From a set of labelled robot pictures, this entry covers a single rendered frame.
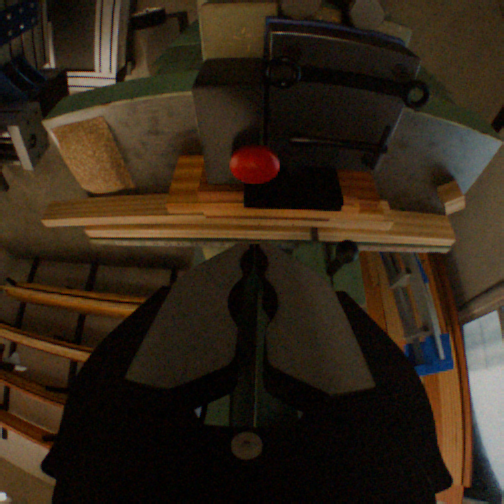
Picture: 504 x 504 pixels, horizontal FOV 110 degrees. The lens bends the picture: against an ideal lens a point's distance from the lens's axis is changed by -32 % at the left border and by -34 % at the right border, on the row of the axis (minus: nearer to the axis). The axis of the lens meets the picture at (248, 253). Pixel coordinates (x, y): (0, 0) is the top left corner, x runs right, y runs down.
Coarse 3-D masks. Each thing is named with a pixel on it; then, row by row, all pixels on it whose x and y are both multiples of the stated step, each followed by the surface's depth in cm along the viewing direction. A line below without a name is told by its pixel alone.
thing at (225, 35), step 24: (216, 0) 11; (240, 0) 11; (264, 0) 11; (216, 24) 12; (240, 24) 12; (264, 24) 12; (384, 24) 11; (216, 48) 14; (240, 48) 14; (264, 144) 21
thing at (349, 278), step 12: (300, 252) 26; (312, 252) 26; (324, 252) 26; (312, 264) 26; (324, 264) 26; (348, 264) 26; (324, 276) 25; (336, 276) 25; (348, 276) 25; (360, 276) 25; (336, 288) 24; (348, 288) 24; (360, 288) 24; (360, 300) 24
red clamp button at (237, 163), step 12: (240, 156) 15; (252, 156) 14; (264, 156) 14; (276, 156) 15; (240, 168) 15; (252, 168) 15; (264, 168) 15; (276, 168) 15; (252, 180) 16; (264, 180) 16
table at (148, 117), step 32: (96, 96) 23; (128, 96) 22; (160, 96) 22; (416, 96) 23; (128, 128) 25; (160, 128) 26; (192, 128) 26; (416, 128) 23; (448, 128) 22; (480, 128) 21; (128, 160) 30; (160, 160) 30; (384, 160) 28; (416, 160) 27; (448, 160) 26; (480, 160) 25; (128, 192) 35; (160, 192) 35; (384, 192) 33; (416, 192) 32
